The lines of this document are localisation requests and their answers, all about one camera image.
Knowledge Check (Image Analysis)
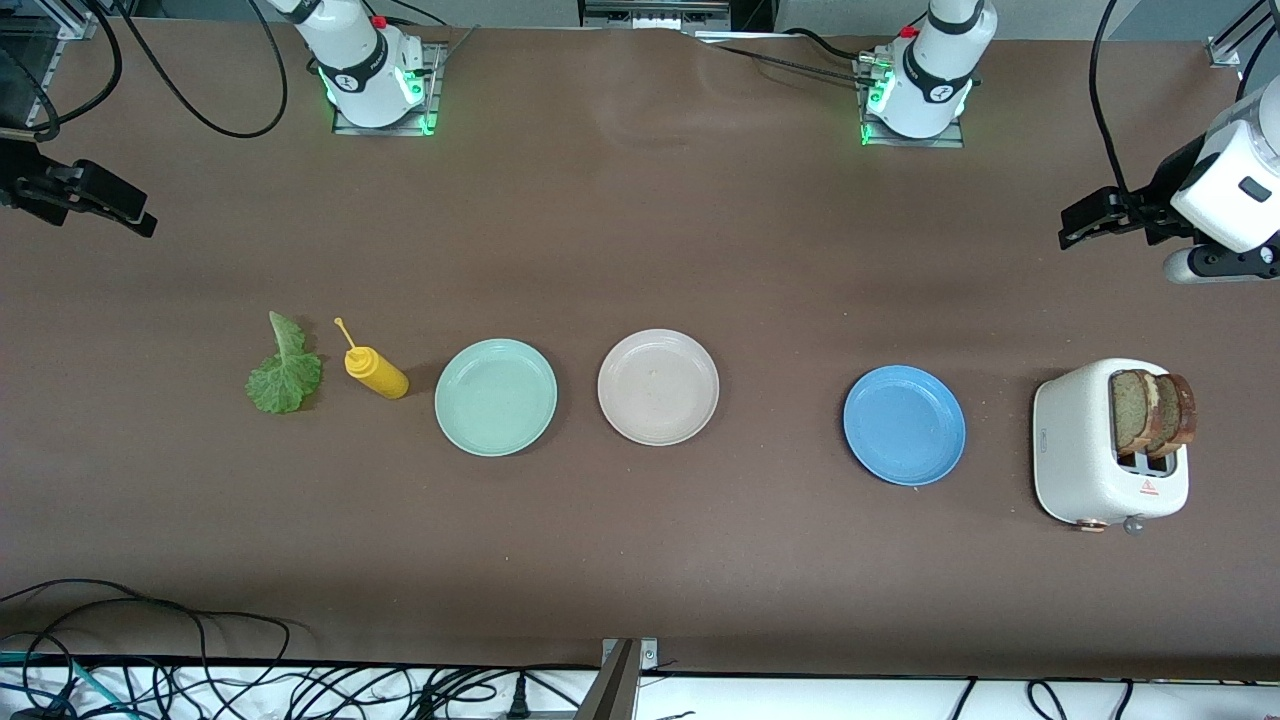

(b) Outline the brown bread slice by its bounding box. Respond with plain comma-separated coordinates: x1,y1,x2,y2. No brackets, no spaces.
1160,373,1198,461
1110,369,1166,459

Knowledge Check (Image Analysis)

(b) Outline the green lettuce leaf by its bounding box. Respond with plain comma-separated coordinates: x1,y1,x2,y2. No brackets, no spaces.
245,310,324,415

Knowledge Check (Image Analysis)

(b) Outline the blue plate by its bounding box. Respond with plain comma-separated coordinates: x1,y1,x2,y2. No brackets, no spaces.
842,364,968,488

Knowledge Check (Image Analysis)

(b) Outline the mint green plate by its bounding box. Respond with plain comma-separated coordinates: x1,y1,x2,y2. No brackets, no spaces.
434,338,559,458

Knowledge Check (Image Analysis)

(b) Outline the beige plate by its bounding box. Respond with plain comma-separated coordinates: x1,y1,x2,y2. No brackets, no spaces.
597,328,721,447

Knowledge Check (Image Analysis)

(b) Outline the white toaster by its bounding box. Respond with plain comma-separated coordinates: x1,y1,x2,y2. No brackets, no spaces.
1032,358,1191,536

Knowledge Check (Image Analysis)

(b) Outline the yellow mustard squeeze bottle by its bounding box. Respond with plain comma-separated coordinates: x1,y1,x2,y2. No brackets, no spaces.
334,317,410,400

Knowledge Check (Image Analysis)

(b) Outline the thin metal rod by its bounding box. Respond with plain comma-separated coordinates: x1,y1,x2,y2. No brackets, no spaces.
430,25,481,71

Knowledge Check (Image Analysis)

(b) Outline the aluminium extrusion bar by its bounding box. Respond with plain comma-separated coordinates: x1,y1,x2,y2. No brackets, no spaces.
575,640,641,720

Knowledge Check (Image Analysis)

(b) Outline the aluminium frame rail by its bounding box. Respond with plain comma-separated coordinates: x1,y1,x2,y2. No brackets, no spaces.
0,0,96,141
1205,0,1280,71

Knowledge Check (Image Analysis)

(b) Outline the teal cable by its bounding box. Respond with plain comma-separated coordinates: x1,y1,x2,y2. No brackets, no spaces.
0,650,111,719

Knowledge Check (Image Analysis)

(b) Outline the metal frame bracket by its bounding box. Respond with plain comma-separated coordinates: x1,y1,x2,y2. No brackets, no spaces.
578,0,733,33

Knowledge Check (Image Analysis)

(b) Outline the small metal bracket plate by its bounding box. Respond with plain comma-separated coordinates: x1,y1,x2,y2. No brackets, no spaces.
600,637,659,671

